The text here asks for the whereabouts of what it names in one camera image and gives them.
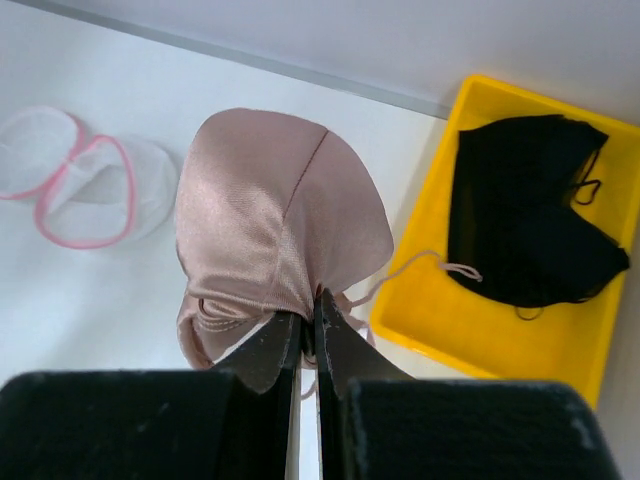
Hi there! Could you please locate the yellow plastic tray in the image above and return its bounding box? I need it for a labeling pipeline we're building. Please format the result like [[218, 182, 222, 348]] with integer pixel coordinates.
[[371, 75, 639, 403]]

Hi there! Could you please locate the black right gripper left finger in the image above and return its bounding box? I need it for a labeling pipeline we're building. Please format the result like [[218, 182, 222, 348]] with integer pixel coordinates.
[[1, 313, 302, 479]]

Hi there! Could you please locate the black bra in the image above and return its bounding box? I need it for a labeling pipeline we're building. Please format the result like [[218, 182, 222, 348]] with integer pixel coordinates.
[[447, 115, 630, 310]]

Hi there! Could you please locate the pink satin bra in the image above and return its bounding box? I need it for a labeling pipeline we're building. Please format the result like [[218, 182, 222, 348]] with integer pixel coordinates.
[[175, 108, 394, 369]]

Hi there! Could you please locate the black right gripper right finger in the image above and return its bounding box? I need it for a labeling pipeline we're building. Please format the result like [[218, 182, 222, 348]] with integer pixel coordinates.
[[314, 291, 620, 479]]

